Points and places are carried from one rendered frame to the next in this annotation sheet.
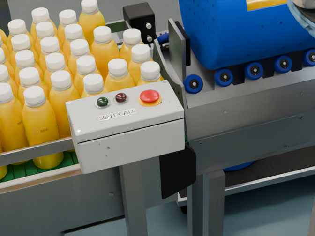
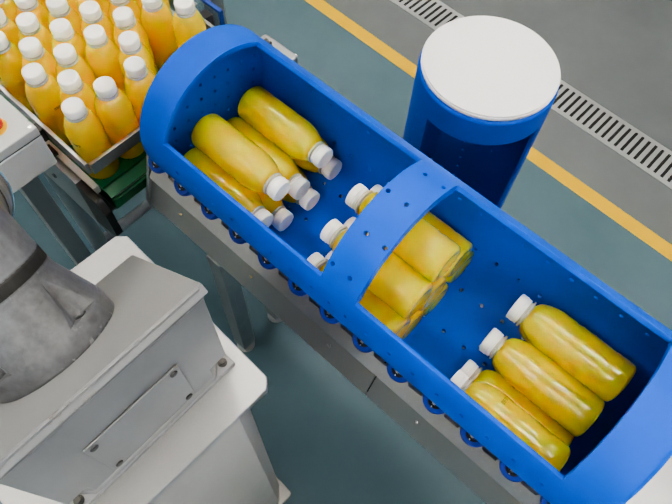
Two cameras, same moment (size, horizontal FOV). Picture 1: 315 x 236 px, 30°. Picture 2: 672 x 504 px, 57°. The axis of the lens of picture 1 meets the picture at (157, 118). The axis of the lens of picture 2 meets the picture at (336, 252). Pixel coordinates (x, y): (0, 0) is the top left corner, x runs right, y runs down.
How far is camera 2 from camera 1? 129 cm
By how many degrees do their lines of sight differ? 39
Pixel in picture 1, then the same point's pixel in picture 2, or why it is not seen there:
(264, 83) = (219, 229)
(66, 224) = not seen: hidden behind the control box
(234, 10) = (151, 129)
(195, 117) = (157, 191)
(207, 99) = (167, 187)
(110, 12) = (603, 43)
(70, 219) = not seen: hidden behind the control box
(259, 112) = (210, 248)
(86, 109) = not seen: outside the picture
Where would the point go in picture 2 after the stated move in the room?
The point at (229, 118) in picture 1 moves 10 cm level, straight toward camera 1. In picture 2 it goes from (184, 224) to (135, 240)
